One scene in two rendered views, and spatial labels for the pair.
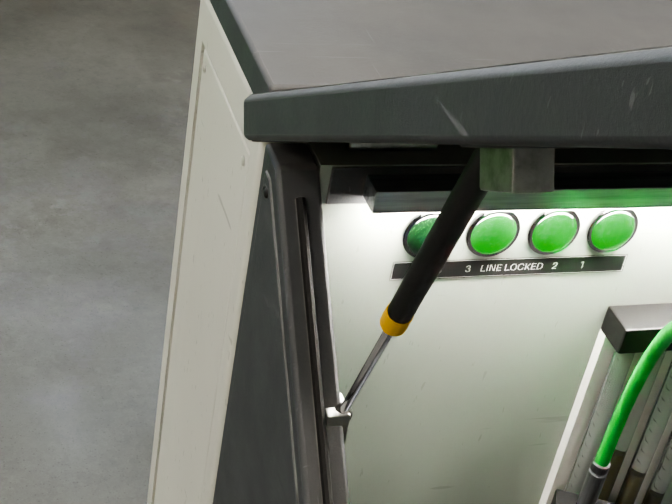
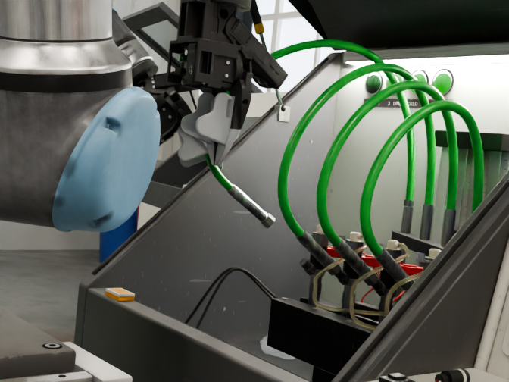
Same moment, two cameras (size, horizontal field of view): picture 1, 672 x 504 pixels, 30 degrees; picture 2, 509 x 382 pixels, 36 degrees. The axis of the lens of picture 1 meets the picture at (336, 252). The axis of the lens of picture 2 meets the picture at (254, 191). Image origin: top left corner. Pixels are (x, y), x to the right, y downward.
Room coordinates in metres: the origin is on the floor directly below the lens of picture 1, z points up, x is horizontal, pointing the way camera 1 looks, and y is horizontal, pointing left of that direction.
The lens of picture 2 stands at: (0.32, -1.57, 1.22)
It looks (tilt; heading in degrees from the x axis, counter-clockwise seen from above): 3 degrees down; 76
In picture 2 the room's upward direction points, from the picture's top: 6 degrees clockwise
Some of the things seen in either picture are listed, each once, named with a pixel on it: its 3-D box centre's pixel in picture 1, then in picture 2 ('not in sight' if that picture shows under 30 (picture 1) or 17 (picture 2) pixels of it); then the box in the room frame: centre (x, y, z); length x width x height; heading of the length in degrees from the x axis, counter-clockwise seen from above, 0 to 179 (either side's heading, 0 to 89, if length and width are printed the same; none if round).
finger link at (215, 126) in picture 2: not in sight; (214, 128); (0.50, -0.61, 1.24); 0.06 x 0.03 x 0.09; 22
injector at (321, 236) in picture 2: not in sight; (309, 296); (0.73, -0.37, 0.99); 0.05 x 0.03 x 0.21; 22
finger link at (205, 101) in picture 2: not in sight; (201, 127); (0.49, -0.58, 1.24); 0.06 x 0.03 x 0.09; 22
